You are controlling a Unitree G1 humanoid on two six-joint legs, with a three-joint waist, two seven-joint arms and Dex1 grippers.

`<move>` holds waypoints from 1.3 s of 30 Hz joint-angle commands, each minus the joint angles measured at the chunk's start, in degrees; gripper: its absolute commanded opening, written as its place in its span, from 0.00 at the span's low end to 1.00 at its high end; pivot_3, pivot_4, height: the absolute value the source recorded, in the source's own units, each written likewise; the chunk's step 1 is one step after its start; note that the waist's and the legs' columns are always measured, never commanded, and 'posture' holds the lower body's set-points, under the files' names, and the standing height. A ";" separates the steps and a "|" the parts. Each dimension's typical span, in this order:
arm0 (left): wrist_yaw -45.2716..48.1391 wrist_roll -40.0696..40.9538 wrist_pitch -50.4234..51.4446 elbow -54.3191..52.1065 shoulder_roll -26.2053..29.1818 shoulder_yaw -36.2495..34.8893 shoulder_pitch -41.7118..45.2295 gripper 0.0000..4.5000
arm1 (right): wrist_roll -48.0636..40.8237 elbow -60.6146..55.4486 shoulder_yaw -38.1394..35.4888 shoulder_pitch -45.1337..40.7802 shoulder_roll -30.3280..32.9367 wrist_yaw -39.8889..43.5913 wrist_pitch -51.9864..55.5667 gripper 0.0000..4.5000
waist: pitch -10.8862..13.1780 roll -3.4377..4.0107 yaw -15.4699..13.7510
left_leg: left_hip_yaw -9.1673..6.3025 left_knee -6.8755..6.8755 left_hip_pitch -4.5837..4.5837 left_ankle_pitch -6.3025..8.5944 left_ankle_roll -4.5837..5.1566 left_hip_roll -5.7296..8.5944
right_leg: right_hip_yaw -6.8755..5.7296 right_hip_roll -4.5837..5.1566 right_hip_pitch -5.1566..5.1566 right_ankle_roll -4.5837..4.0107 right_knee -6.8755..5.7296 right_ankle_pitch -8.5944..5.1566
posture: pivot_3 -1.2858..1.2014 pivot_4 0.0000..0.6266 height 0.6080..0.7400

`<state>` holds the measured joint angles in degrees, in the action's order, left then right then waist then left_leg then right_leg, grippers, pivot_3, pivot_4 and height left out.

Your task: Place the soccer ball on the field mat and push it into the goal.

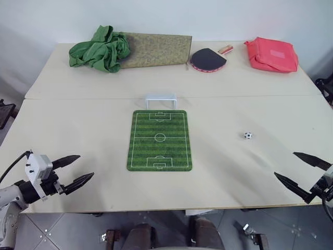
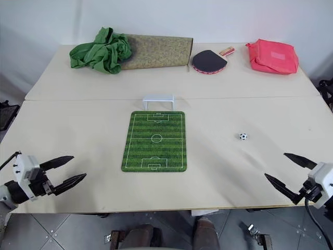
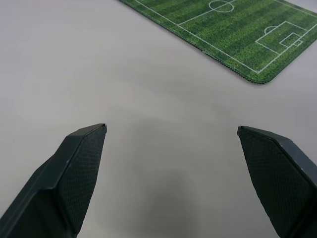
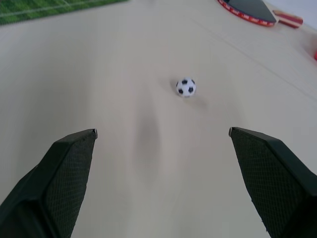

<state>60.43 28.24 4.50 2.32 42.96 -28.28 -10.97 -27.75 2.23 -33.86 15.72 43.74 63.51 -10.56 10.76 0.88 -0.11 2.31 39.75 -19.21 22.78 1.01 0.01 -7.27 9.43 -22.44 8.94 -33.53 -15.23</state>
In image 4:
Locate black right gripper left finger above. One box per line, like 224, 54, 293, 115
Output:
0, 128, 98, 238

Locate black table tennis paddle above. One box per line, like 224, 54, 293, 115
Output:
217, 0, 304, 29

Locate green turf mat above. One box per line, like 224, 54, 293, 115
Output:
0, 0, 129, 26

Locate small black-white soccer ball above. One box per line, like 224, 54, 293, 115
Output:
176, 77, 197, 98

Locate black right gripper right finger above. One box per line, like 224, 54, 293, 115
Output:
228, 126, 317, 238

